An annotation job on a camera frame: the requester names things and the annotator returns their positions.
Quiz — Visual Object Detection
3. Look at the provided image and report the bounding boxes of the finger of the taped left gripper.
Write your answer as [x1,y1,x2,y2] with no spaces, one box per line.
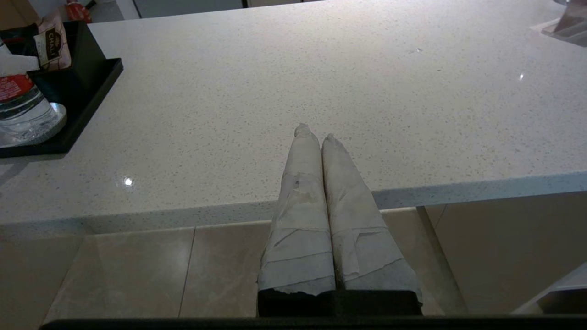
[0,48,41,77]

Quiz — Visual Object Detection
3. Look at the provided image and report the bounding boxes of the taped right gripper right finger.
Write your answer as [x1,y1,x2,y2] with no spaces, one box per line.
[321,134,423,317]

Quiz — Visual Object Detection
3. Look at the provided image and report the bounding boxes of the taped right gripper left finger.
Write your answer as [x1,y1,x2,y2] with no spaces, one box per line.
[258,123,337,317]

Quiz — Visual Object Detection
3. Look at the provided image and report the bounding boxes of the white tea bag packet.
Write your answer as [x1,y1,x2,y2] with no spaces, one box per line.
[33,10,72,72]

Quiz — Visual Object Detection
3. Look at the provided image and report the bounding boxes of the brown wooden door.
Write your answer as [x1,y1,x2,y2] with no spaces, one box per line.
[0,0,41,31]

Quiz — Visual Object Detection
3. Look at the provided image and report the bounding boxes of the black compartment organizer box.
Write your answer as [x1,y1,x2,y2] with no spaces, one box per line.
[0,20,108,88]

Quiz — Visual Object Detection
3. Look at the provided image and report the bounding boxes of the white round coaster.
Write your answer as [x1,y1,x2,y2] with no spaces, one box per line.
[0,103,67,148]

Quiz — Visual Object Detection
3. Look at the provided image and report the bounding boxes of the black rectangular serving tray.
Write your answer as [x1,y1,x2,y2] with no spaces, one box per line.
[0,57,124,159]

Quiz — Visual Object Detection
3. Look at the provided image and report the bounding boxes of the red bag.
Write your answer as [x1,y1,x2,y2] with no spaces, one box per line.
[66,0,92,23]

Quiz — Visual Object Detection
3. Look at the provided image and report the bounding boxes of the grey kitchen base cabinets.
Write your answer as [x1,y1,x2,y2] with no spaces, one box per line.
[245,0,331,8]

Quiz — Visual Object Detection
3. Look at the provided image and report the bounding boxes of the clear acrylic stand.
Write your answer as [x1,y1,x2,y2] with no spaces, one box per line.
[540,4,587,47]

